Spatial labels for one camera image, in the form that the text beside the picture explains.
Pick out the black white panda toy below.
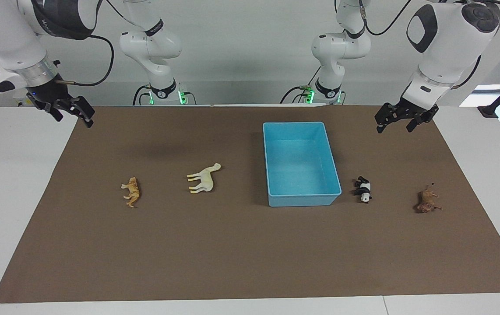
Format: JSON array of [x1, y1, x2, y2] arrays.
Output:
[[353, 176, 373, 204]]

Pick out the brown lion toy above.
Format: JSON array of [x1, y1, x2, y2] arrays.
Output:
[[415, 184, 443, 214]]

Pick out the orange striped tiger toy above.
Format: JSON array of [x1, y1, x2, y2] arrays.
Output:
[[121, 177, 141, 208]]

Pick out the light blue storage box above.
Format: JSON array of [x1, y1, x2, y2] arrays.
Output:
[[262, 122, 342, 208]]

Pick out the brown table mat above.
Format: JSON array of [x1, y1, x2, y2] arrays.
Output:
[[0, 105, 500, 304]]

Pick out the black right base cable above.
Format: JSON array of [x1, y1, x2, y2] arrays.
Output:
[[132, 84, 152, 106]]

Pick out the black base cable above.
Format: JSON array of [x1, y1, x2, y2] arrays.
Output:
[[132, 84, 152, 106], [280, 83, 317, 105]]

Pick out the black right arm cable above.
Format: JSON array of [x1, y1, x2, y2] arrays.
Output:
[[56, 34, 115, 87]]

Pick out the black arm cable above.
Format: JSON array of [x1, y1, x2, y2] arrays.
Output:
[[56, 34, 115, 87], [359, 0, 410, 36]]

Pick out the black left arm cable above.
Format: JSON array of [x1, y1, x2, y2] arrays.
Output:
[[359, 0, 410, 36]]

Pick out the black left base cable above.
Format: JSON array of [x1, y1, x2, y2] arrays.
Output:
[[280, 83, 317, 105]]

